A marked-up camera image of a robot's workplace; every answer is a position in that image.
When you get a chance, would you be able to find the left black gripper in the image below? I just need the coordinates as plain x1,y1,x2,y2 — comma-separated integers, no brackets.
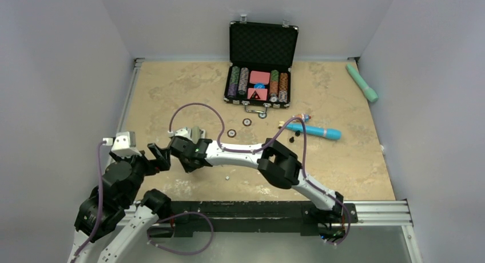
109,141,169,205

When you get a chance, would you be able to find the green white stapler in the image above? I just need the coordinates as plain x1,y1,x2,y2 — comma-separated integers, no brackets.
190,126,206,143

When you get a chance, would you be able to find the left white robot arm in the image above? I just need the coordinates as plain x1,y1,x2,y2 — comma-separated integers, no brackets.
69,136,172,262

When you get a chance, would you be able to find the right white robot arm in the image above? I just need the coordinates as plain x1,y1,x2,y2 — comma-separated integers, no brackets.
168,136,344,221

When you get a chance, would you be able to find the pink card deck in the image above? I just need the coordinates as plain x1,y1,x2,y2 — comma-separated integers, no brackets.
249,70,271,85
247,88,268,101

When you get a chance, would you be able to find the blue dealer button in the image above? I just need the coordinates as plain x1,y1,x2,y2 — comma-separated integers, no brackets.
254,83,265,89

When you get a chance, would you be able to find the small colourful figurine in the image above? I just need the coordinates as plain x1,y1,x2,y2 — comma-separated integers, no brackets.
295,113,312,122

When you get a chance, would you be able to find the black poker chip case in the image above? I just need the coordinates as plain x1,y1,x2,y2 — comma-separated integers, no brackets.
223,21,299,109

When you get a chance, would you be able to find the blue pen tool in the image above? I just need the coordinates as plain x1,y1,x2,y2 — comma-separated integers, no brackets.
285,123,341,140

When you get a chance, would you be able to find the mint green cylinder tool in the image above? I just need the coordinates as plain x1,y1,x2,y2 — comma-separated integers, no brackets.
345,64,379,103

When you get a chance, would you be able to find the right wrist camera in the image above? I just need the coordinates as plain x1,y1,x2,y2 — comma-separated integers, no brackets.
168,127,192,140

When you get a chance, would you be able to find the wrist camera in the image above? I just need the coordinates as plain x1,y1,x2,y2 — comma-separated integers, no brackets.
168,127,192,140
102,131,141,158

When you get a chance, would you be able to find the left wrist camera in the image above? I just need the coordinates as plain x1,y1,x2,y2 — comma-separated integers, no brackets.
102,131,141,158

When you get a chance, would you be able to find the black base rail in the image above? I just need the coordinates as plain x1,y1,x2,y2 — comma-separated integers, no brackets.
148,201,358,241

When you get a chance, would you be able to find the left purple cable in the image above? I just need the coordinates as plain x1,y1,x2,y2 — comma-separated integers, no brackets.
71,140,215,263

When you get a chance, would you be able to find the purple cable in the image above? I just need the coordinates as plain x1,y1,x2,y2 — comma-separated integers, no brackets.
71,140,215,263
168,102,351,247

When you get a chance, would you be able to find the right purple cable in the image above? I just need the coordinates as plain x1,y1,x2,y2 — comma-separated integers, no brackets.
168,102,351,247

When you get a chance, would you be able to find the aluminium frame rail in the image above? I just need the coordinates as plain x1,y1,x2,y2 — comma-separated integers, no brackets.
104,61,412,262

